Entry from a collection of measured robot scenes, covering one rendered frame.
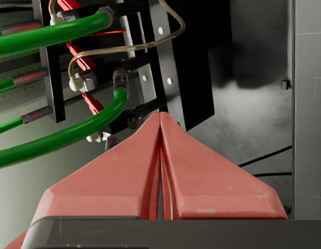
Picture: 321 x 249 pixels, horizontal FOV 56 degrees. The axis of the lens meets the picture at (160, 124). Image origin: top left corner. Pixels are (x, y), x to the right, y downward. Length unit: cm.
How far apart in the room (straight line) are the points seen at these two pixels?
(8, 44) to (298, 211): 43
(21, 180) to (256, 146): 52
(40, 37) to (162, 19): 26
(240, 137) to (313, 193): 23
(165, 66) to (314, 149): 25
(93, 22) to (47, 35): 5
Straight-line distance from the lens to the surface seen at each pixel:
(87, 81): 40
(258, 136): 62
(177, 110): 50
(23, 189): 76
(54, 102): 61
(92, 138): 45
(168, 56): 48
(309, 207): 49
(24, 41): 24
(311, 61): 39
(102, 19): 29
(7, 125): 61
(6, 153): 26
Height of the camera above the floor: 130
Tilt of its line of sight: 35 degrees down
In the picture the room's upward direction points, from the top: 119 degrees counter-clockwise
